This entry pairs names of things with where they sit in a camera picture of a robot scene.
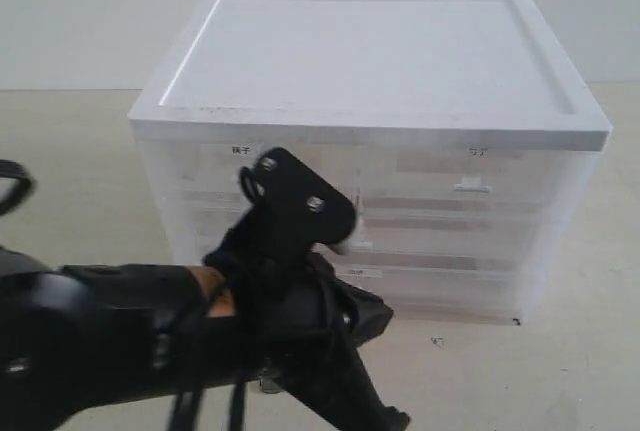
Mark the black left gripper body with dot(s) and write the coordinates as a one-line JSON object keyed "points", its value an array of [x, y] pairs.
{"points": [[305, 324]]}

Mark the top left small drawer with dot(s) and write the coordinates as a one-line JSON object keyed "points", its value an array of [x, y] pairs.
{"points": [[209, 171]]}

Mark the top right small drawer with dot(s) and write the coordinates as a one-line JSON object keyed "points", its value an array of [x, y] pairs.
{"points": [[459, 173]]}

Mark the wide drawer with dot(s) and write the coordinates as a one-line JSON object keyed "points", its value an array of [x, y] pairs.
{"points": [[455, 224], [480, 286]]}

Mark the white translucent drawer cabinet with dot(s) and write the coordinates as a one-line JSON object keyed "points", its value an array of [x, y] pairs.
{"points": [[374, 73]]}

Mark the small drawer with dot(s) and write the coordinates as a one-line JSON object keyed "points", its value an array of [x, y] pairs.
{"points": [[209, 171], [459, 173]]}

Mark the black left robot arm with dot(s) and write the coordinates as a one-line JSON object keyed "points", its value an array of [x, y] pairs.
{"points": [[86, 336]]}

